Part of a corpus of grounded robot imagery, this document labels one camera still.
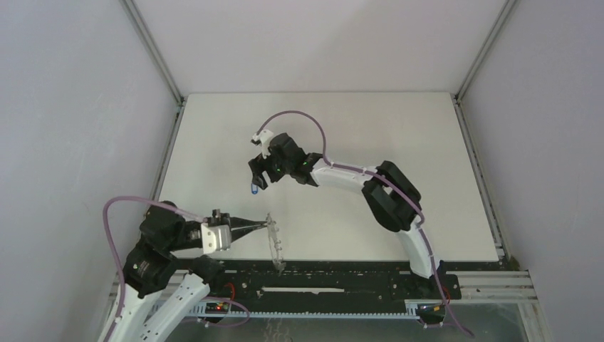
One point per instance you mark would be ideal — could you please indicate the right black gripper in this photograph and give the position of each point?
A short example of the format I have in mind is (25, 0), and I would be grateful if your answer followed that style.
(259, 165)

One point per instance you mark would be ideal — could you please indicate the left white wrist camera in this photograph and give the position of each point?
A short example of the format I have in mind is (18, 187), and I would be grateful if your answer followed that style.
(216, 238)

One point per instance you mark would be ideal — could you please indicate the left aluminium frame post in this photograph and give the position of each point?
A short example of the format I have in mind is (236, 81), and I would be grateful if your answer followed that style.
(144, 33)

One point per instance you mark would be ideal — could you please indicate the right aluminium frame post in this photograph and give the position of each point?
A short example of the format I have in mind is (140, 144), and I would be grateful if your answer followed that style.
(489, 42)

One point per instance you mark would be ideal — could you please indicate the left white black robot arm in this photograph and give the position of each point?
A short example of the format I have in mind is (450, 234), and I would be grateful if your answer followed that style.
(151, 264)

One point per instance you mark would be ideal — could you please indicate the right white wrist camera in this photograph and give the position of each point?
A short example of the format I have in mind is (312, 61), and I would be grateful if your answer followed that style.
(263, 139)

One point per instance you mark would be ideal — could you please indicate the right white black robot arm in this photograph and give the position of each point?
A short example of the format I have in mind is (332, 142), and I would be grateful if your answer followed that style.
(393, 200)

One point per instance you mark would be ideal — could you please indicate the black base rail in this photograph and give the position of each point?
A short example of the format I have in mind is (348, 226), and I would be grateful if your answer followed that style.
(328, 286)

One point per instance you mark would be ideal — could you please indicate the grey cable duct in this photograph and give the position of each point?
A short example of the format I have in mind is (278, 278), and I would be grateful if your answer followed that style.
(202, 310)

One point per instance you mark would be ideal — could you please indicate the aluminium frame post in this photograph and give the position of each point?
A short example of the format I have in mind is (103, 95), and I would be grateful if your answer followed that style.
(489, 42)
(144, 33)

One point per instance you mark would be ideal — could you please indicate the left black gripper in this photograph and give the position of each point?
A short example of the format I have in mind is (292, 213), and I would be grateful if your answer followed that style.
(246, 225)

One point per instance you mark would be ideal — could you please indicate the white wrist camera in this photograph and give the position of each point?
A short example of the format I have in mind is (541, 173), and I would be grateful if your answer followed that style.
(216, 238)
(263, 139)

